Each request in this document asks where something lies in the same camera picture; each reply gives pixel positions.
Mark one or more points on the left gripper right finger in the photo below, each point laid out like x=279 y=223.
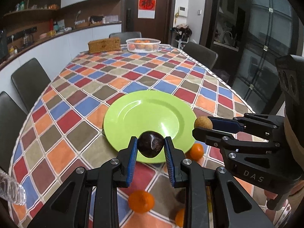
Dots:
x=232 y=205

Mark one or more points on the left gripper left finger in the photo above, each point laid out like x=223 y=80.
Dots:
x=69 y=206

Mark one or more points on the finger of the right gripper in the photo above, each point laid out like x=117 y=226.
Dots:
x=227 y=141
x=259 y=125

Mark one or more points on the small orange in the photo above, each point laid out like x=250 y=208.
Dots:
x=196 y=152

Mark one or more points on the tan round fruit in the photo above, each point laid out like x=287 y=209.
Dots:
x=203 y=122

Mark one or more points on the orange tangerine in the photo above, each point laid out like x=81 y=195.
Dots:
x=141 y=201

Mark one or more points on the dark purple plum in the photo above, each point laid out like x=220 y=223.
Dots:
x=150 y=143

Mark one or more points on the person right hand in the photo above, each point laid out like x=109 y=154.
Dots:
x=295 y=197

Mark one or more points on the orange at bottom edge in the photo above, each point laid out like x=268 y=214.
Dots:
x=179 y=218

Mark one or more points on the checkered tablecloth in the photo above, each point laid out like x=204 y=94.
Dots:
x=64 y=129

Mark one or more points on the clear plastic bottle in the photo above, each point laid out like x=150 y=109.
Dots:
x=11 y=190

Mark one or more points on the dark chair right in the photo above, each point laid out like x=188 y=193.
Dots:
x=203 y=55

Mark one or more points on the dark chair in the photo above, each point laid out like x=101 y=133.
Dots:
x=12 y=118
x=30 y=80
x=203 y=55

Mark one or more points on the green plate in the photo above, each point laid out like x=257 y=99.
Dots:
x=149 y=110

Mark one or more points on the dark chair left near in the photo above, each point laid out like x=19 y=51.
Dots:
x=12 y=118

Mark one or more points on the white fruit basket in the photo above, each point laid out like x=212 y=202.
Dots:
x=143 y=45

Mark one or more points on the dark chair left far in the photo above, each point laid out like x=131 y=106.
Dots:
x=30 y=80

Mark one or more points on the dark wooden door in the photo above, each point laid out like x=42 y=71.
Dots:
x=158 y=28

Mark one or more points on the dark chair far end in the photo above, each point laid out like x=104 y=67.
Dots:
x=124 y=36

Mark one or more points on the brown woven box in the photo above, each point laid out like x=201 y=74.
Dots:
x=104 y=45

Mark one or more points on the red white door poster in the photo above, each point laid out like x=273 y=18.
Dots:
x=146 y=9

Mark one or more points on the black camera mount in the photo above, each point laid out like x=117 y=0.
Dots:
x=290 y=72

